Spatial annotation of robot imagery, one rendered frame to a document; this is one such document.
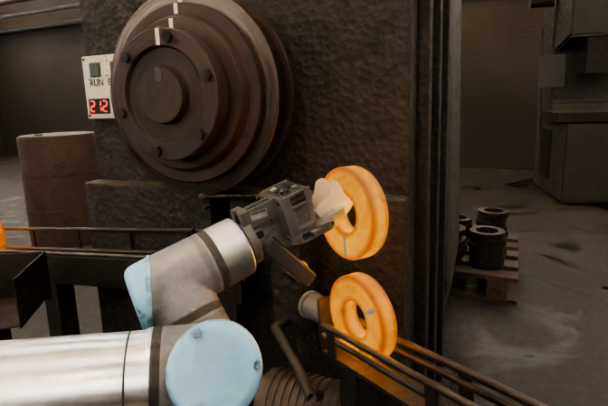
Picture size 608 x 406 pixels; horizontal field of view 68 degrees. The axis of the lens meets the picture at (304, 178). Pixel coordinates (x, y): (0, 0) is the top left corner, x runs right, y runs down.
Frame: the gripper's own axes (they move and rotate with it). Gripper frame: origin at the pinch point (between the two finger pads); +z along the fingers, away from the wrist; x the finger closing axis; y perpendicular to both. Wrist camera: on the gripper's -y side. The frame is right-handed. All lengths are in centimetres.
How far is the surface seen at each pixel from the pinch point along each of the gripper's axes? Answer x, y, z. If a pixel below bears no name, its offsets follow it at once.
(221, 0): 36, 39, 4
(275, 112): 26.1, 13.8, 4.3
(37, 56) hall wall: 1093, 118, 27
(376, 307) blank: -5.8, -16.8, -3.9
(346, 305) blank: 3.2, -20.1, -4.3
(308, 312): 13.5, -24.5, -7.6
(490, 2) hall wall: 355, -11, 532
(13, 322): 60, -16, -60
